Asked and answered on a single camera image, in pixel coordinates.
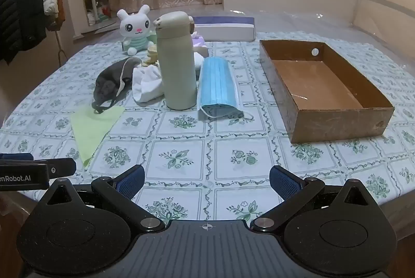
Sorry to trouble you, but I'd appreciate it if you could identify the purple tissue pack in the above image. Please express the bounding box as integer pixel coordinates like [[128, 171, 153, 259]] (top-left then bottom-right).
[[191, 32, 210, 58]]

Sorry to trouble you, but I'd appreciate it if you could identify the blue face mask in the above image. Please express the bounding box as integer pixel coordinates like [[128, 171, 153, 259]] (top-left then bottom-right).
[[197, 57, 255, 120]]

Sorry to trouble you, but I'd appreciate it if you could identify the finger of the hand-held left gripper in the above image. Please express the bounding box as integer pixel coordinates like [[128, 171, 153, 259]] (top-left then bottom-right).
[[46, 158, 78, 177], [0, 153, 35, 162]]

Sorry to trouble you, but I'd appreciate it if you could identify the white cloth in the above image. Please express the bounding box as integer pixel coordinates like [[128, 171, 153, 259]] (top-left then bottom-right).
[[131, 66, 166, 103]]

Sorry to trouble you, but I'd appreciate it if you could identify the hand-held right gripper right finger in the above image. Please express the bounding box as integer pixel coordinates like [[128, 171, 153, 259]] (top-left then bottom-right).
[[250, 165, 378, 233]]

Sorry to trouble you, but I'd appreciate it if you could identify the light green cloth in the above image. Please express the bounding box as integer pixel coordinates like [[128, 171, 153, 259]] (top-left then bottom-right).
[[71, 105, 126, 168]]

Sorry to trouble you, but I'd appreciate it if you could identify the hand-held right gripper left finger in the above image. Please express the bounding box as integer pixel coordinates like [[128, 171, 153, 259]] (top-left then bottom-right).
[[38, 164, 166, 233]]

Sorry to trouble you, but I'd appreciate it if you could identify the beige thermos bottle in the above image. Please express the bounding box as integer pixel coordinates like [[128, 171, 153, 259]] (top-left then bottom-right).
[[153, 12, 198, 111]]

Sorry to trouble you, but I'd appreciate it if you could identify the grey face mask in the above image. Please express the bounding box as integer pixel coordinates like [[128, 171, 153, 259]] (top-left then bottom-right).
[[92, 57, 142, 114]]

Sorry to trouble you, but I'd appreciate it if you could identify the brown jacket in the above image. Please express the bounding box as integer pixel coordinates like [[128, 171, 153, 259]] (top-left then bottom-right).
[[48, 0, 66, 31]]

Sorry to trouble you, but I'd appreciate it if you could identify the white rabbit plush toy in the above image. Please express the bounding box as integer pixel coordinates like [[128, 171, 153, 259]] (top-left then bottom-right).
[[117, 5, 159, 56]]

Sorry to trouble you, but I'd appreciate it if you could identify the brown cardboard box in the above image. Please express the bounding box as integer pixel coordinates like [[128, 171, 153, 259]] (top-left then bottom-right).
[[259, 40, 395, 144]]

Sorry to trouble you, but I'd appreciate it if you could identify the black jacket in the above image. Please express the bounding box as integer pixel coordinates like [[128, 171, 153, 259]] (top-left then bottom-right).
[[0, 0, 47, 65]]

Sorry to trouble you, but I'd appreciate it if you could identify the purple and white flat box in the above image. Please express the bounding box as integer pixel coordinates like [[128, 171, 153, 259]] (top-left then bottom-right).
[[191, 16, 255, 42]]

